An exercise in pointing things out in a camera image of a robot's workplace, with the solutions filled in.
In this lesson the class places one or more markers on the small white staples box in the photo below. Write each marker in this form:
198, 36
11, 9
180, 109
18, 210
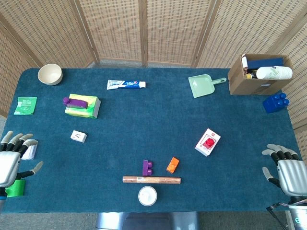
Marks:
78, 136

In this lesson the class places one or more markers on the beige bowl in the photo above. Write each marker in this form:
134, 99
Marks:
50, 74

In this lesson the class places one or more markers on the green sachet packet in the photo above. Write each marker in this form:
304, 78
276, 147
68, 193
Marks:
25, 106

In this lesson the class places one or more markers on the white blue toothpaste tube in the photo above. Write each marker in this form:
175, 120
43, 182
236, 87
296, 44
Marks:
124, 84

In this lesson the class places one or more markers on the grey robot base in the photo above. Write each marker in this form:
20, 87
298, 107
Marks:
146, 221

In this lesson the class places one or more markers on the blue carpet table cover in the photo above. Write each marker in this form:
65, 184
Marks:
134, 129

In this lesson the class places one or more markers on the small red block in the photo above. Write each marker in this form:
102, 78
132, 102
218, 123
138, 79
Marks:
209, 142

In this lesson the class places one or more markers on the light green dustpan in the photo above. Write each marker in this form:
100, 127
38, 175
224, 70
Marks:
201, 86

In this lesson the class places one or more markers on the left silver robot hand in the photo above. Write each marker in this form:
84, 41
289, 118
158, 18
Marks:
9, 165

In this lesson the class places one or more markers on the cardboard box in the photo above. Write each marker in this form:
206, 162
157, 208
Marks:
239, 81

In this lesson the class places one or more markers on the dark blue flat pad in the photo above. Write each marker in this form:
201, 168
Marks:
263, 62

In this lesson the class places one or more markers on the bamboo folding screen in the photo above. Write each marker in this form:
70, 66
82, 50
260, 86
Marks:
115, 28

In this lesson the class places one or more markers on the green tissue pack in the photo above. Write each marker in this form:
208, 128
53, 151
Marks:
81, 112

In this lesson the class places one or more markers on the orange block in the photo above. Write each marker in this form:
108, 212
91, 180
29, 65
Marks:
172, 165

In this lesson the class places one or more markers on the small white packet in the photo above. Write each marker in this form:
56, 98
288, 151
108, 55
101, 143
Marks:
30, 153

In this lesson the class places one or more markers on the green toy block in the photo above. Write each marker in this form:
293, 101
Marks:
16, 189

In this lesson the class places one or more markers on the white red-print carton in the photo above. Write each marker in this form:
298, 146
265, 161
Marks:
204, 149

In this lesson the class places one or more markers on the white card in box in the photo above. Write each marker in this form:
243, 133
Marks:
244, 61

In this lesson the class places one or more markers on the brown paper roll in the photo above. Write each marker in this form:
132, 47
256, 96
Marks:
153, 180

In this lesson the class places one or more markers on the dark blue toy block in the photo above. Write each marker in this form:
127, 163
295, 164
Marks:
274, 104

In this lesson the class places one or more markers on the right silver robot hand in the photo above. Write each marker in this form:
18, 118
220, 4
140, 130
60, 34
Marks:
292, 175

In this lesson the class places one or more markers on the dark bottle yellow cap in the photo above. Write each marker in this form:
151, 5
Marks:
250, 73

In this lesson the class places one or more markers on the stack of paper cups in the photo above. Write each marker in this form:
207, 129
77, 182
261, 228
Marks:
275, 72

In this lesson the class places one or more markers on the short purple two-stud block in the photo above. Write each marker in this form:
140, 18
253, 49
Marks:
145, 167

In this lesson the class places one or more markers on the long purple block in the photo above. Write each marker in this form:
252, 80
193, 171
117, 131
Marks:
78, 103

